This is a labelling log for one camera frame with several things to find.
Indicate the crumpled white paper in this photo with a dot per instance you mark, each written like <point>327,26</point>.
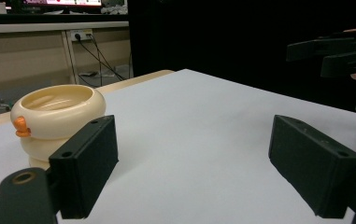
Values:
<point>114,9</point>

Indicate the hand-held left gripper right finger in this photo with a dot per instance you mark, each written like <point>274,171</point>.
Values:
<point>314,161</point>

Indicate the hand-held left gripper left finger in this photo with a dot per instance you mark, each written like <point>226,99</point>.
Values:
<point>83,165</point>

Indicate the computer monitor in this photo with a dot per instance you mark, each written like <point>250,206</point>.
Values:
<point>62,2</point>

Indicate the cream duck-shaped bowl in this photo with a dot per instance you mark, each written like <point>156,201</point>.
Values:
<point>57,119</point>

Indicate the white wall power socket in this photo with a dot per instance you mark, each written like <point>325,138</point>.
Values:
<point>81,34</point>

